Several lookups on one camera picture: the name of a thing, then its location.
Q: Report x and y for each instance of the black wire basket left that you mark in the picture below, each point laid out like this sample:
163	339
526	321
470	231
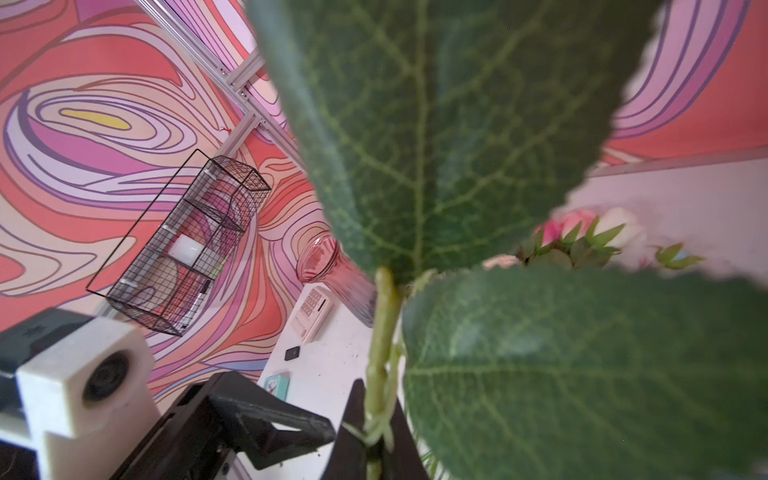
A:
209	211

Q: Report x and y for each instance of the flower pile on table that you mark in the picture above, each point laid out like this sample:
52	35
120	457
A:
585	238

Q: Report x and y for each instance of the red glass vase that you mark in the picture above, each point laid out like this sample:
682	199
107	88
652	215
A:
323	261

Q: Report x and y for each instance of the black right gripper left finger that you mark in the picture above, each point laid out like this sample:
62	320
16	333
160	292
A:
347	460

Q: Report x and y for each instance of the small teal clock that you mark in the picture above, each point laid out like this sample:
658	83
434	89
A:
277	385

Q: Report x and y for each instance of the pink rose stem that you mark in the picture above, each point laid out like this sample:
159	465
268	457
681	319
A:
439	134

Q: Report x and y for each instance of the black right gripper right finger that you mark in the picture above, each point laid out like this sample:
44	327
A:
404	461

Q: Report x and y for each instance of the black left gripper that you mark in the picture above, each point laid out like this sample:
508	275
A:
202	433

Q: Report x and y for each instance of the small black block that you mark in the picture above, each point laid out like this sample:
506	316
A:
292	353

